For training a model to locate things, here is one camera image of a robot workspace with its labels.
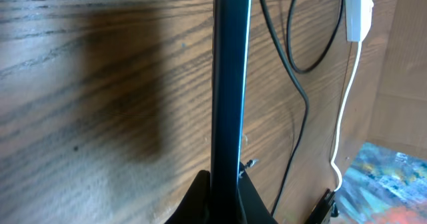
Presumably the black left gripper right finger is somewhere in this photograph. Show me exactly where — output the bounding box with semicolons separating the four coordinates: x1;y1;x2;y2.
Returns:
238;163;278;224

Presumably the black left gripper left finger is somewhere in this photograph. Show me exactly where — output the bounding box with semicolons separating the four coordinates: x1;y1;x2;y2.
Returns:
165;170;210;224

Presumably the black USB charging cable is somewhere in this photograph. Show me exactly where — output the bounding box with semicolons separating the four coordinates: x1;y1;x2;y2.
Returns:
255;0;345;218

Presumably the Galaxy S24+ smartphone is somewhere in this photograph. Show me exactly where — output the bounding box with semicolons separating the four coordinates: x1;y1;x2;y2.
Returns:
209;0;252;223

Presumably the white power strip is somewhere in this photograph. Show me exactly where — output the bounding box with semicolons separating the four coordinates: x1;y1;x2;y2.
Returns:
344;0;374;42

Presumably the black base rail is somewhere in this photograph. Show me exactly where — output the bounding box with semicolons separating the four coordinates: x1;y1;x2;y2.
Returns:
304;189;340;224

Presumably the white power strip cord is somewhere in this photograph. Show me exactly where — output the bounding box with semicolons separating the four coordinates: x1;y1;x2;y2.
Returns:
329;40;364;193

